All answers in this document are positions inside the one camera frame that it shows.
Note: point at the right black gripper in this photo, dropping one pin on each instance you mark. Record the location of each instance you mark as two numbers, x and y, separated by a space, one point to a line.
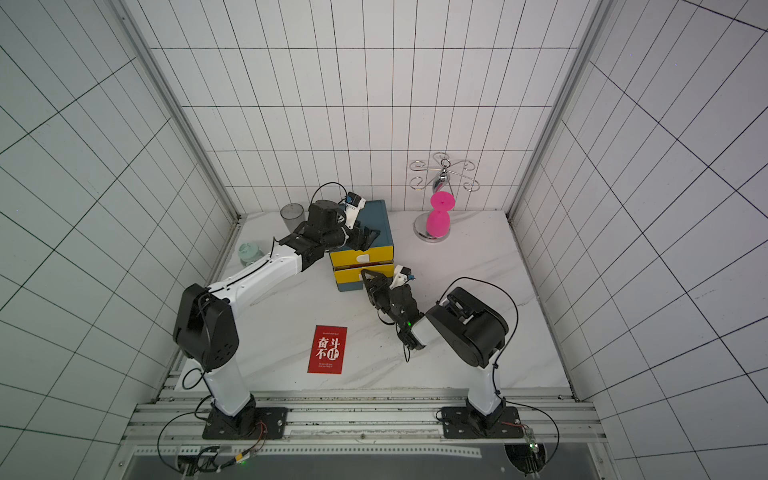
380 288

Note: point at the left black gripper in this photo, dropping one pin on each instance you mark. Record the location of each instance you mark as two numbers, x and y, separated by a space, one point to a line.
358 234

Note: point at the teal drawer cabinet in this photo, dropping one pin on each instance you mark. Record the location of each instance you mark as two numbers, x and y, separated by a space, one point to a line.
375 216

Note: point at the yellow drawer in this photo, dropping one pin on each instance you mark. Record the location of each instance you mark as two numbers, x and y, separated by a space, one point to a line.
354 273
349 258

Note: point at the red postcard white characters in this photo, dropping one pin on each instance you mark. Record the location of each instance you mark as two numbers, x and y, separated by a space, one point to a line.
328 350

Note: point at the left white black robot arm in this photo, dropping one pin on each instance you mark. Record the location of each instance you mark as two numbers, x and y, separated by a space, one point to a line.
205 328

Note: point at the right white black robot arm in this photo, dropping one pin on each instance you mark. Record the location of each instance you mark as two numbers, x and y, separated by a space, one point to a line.
473 330

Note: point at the bottom teal drawer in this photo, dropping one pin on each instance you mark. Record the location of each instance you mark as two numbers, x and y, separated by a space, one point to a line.
351 286

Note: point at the grey translucent cup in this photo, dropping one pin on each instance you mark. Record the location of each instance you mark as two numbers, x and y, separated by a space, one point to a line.
293 215

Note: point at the pink hourglass cup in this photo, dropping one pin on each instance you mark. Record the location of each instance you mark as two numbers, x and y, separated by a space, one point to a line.
438 221

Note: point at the chrome cup rack stand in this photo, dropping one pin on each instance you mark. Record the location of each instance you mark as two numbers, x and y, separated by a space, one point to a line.
439 178

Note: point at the mint green jar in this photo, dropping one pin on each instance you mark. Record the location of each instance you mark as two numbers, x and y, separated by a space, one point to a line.
249 253

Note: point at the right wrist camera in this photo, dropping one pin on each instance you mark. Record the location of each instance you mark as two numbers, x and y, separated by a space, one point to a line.
402 275

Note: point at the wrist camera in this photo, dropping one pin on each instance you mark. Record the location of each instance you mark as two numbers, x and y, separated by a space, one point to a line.
353 205
402 275

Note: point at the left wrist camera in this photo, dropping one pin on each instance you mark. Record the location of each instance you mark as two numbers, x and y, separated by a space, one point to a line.
353 205

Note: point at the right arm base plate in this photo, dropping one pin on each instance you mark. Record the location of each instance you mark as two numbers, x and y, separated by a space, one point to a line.
466 423

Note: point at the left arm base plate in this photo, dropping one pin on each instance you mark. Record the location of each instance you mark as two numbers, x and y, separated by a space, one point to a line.
252 423

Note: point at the aluminium mounting rail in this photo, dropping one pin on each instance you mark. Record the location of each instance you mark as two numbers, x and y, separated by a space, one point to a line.
379 421

